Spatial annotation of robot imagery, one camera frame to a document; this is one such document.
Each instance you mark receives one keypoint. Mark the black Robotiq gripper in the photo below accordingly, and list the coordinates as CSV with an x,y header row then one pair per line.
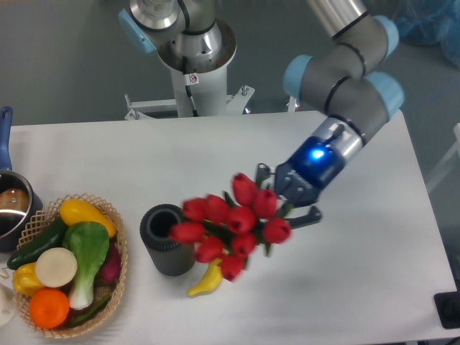
x,y
301,179

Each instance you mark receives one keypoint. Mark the red tulip bouquet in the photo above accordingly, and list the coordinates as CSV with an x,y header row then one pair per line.
x,y
230,227

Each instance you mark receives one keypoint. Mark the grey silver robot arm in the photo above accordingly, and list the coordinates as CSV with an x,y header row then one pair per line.
x,y
345,86

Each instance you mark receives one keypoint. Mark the dark grey ribbed vase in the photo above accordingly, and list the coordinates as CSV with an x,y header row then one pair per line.
x,y
170,257

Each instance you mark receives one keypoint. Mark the yellow banana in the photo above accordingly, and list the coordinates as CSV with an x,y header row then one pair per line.
x,y
209,281

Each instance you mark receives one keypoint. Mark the black device at edge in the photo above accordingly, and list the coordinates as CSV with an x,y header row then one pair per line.
x,y
447,306

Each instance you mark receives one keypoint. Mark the purple sweet potato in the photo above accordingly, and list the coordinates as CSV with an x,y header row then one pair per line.
x,y
111,268

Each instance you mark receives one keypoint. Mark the green bok choy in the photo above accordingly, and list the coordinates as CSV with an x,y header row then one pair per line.
x,y
89,243

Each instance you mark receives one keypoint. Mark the blue plastic bag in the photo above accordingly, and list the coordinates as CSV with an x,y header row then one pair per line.
x,y
429,23

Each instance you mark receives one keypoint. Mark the yellow squash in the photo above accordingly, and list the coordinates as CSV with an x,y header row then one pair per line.
x,y
74,211

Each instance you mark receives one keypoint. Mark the green chili pepper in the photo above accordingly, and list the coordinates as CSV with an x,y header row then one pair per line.
x,y
90,313

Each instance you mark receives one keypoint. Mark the green cucumber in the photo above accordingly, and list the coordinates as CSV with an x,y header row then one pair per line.
x,y
50,238

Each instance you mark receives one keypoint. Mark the white round radish slice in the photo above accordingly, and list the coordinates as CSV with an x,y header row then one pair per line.
x,y
56,267

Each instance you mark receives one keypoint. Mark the orange fruit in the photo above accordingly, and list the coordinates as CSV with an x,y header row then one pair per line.
x,y
48,308

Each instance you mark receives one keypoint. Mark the yellow bell pepper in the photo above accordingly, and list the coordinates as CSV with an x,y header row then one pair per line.
x,y
25,280

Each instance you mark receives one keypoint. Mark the white round object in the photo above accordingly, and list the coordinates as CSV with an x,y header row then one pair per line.
x,y
7,305

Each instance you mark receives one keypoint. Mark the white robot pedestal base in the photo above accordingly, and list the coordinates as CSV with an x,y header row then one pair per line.
x,y
198,69

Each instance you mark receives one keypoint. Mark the white frame at right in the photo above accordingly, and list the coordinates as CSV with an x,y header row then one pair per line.
x,y
445,165

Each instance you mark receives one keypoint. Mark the blue saucepan with handle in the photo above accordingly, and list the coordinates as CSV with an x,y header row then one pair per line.
x,y
19,202

